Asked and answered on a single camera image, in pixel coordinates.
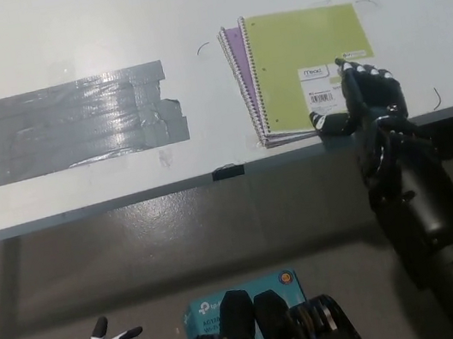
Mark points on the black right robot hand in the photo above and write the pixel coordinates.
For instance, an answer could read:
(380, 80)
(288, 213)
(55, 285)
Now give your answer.
(375, 96)

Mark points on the green spiral notebook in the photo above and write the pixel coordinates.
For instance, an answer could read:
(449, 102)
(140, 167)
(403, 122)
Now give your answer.
(296, 40)

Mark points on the purple spiral notebook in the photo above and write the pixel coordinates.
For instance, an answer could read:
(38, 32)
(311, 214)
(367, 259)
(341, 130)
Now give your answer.
(238, 54)

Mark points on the black robot body blocks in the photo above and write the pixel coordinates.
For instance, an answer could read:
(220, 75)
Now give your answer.
(274, 322)

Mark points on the teal tp-link router box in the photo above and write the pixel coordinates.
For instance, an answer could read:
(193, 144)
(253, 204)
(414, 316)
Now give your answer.
(204, 310)

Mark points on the small black table clip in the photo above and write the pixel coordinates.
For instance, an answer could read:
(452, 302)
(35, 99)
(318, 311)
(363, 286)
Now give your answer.
(228, 172)

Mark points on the grey duct tape patch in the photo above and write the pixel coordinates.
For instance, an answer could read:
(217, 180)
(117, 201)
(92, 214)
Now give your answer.
(67, 124)

